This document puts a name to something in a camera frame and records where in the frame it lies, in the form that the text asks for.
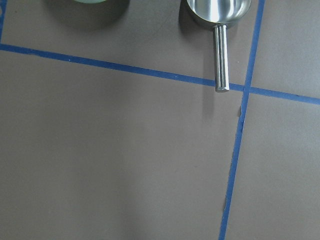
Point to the steel ice scoop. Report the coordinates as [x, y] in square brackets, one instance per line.
[217, 16]

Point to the green bowl of ice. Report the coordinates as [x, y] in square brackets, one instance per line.
[90, 1]

